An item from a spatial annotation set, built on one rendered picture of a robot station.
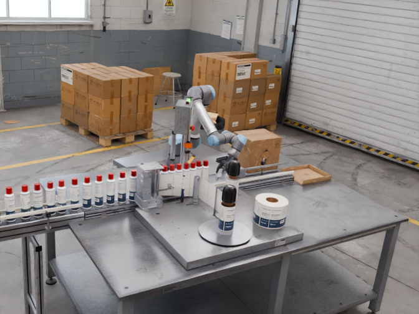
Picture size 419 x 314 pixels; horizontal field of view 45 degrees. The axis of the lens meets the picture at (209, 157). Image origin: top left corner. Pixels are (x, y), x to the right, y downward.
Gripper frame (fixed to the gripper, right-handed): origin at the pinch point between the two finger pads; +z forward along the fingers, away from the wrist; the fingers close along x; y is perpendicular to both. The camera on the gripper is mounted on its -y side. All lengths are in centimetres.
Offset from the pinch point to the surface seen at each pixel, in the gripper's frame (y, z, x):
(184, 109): -1, -31, -51
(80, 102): -386, 25, 48
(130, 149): -313, 46, 108
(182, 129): -1.4, -19.0, -44.9
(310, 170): -8, -40, 90
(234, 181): 31.7, -6.4, -13.1
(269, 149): -17, -37, 47
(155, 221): 32, 36, -51
